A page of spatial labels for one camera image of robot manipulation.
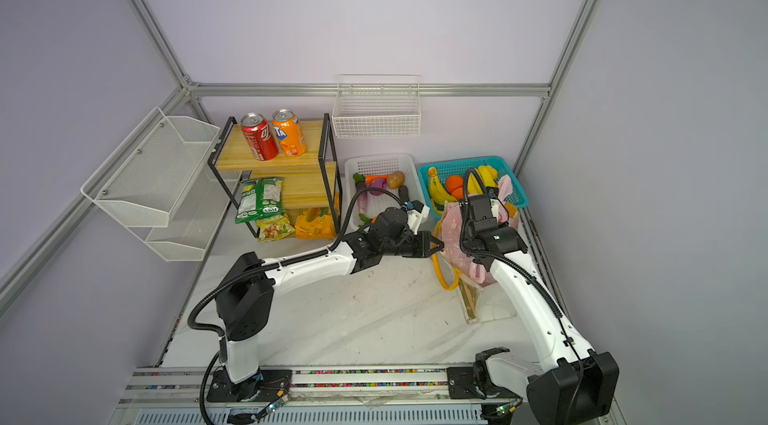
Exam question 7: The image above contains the green snack bag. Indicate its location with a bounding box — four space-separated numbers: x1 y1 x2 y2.
235 177 284 224

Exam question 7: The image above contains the orange soda can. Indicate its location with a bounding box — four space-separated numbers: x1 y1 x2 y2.
272 109 307 157

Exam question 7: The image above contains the yellow banana left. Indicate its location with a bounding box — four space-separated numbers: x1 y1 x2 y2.
427 167 457 214

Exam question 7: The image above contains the yellow banana bunch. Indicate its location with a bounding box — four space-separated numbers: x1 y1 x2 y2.
467 165 498 194

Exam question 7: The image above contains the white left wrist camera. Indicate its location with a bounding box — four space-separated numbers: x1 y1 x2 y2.
405 200 431 234

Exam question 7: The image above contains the brown potato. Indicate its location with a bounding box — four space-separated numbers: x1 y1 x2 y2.
386 171 405 190

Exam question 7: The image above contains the black frame wooden shelf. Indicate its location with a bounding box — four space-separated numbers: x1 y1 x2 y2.
207 114 343 228

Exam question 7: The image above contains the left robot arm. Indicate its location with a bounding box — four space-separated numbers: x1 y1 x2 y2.
187 192 444 401

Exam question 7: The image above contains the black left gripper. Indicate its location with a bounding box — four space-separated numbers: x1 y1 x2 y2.
383 229 445 258

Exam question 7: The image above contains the orange fruit back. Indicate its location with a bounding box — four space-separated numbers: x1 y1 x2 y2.
444 175 464 194

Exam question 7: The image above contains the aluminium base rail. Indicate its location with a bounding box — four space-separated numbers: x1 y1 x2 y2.
110 364 535 424

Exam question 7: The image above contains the white wire wall basket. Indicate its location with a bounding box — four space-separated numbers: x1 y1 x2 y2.
331 74 422 139

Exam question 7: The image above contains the orange mango gummy bag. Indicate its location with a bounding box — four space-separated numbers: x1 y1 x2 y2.
294 207 337 240

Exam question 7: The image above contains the dark green cucumber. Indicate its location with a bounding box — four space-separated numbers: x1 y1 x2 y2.
398 185 410 203

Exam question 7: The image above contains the teal plastic fruit basket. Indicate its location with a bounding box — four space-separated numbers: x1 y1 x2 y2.
417 156 530 209

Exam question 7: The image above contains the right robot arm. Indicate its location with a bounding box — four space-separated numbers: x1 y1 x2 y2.
459 186 619 424

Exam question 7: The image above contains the red cola can middle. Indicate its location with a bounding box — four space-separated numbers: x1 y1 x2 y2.
240 112 278 161

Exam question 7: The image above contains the orange carrot back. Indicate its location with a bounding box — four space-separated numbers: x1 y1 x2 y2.
365 175 387 185

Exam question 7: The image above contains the white plastic vegetable basket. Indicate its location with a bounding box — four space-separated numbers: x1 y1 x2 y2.
342 153 430 229

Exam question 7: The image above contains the purple onion back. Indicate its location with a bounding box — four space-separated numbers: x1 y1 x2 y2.
368 179 388 196

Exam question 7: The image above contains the yellow corn chips bag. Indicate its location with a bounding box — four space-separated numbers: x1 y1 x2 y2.
256 213 295 242

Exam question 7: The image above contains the light purple eggplant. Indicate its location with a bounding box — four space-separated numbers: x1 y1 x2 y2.
352 173 368 214

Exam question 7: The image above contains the pink plastic grocery bag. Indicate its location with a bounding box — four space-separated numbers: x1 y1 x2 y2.
456 168 527 274

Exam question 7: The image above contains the white canvas tote bag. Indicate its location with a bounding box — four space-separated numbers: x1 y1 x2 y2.
432 202 517 323

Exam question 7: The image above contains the white mesh wall rack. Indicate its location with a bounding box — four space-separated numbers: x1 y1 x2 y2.
81 108 241 262

